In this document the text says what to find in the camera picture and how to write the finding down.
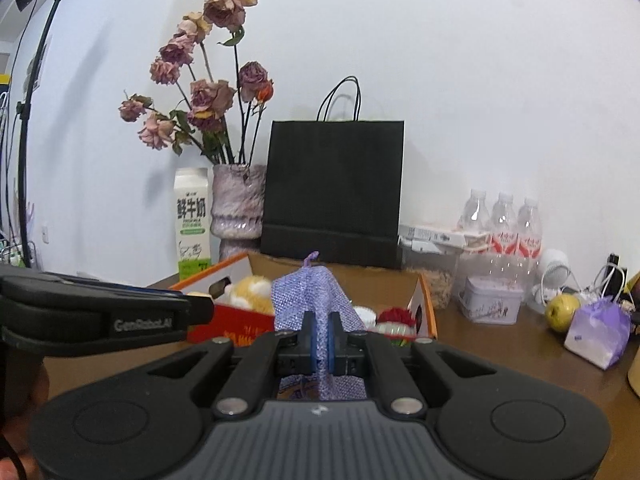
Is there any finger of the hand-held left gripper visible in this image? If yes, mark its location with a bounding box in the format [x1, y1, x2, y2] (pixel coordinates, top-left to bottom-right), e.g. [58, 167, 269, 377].
[185, 294, 215, 333]
[0, 264, 193, 313]

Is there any green yellow apple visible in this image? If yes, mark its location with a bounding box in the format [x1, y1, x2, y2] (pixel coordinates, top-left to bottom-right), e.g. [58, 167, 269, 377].
[545, 294, 582, 333]

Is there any pale printed tin box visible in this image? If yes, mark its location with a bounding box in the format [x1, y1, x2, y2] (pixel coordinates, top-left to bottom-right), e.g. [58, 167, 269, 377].
[458, 275, 526, 325]

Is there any clear container white lid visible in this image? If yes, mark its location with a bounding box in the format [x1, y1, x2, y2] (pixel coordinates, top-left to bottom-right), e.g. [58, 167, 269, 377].
[398, 223, 466, 311]

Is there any yellow thermos jug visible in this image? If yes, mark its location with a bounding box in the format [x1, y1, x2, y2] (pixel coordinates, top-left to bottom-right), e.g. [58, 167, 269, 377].
[625, 355, 640, 401]

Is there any storage rack with bottles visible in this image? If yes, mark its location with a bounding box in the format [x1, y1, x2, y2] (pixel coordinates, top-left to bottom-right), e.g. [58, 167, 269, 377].
[0, 232, 38, 268]

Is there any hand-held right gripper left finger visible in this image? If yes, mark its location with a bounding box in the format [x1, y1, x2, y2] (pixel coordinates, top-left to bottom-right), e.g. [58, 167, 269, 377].
[145, 311, 321, 418]

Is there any yellow spotted plush toy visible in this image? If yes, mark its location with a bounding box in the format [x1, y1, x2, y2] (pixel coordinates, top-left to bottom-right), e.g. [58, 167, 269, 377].
[220, 275, 276, 318]

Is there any white ridged lid jar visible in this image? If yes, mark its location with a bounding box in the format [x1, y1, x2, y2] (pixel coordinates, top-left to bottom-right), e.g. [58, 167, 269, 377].
[352, 306, 377, 331]

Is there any white cable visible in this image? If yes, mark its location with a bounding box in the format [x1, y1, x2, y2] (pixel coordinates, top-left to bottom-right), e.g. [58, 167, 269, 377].
[592, 262, 628, 301]

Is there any purple glass vase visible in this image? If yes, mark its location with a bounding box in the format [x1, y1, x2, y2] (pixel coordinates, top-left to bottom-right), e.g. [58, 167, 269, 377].
[210, 163, 268, 263]

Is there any person's left hand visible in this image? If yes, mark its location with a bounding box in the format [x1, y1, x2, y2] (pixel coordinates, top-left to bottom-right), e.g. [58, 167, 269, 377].
[0, 360, 51, 480]

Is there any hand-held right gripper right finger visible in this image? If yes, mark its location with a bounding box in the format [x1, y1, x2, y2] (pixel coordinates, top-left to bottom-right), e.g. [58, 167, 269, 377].
[325, 311, 493, 418]

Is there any wall poster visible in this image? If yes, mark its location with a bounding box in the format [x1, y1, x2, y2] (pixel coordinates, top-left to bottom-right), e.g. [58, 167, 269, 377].
[25, 40, 51, 91]

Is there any purple woven drawstring bag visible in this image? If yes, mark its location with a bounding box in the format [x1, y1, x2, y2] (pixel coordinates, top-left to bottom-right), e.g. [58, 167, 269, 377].
[271, 251, 368, 403]

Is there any black paper bag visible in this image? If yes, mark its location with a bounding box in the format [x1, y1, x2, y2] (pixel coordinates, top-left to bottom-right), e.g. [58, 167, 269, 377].
[260, 76, 406, 270]

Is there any black light stand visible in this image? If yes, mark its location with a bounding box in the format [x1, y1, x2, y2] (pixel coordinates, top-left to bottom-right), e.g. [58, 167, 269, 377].
[12, 0, 98, 268]

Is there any purple tissue pack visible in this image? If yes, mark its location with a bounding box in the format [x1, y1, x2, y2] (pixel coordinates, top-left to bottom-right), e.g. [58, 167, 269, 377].
[564, 296, 632, 371]

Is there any white milk carton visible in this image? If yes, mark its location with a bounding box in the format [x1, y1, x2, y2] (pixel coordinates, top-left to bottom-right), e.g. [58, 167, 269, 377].
[173, 167, 211, 282]

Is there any red cardboard box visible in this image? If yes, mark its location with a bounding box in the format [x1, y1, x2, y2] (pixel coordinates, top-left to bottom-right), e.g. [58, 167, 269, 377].
[169, 251, 438, 356]

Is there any dried pink rose bouquet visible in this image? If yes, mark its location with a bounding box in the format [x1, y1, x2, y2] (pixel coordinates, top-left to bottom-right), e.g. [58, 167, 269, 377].
[118, 0, 275, 167]

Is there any small white fan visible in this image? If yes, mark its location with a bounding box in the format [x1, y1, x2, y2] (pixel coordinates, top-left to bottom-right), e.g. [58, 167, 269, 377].
[531, 249, 573, 313]

